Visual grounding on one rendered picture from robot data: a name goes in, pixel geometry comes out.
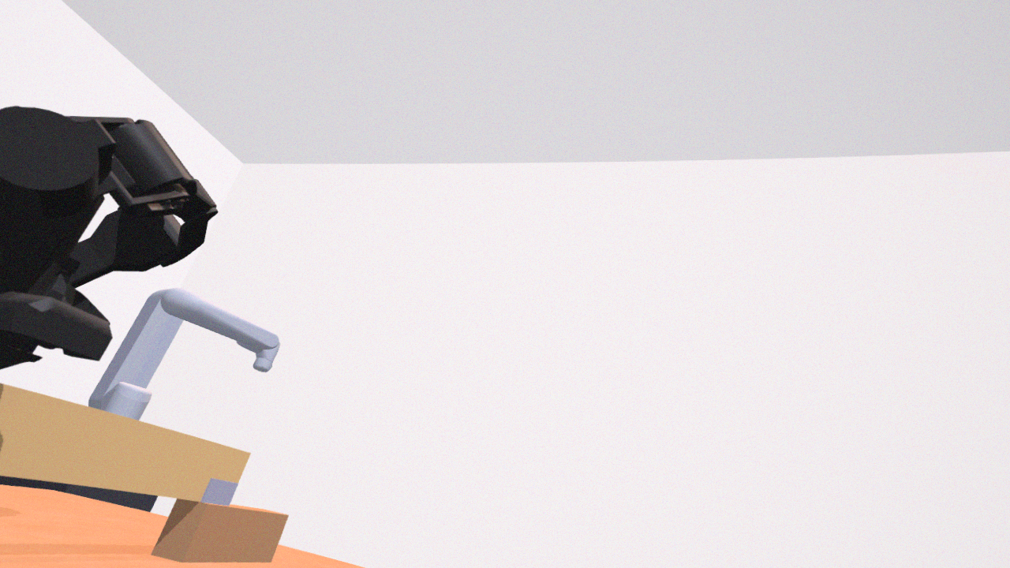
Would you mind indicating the long wooden rail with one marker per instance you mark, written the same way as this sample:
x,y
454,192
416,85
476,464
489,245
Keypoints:
x,y
50,439

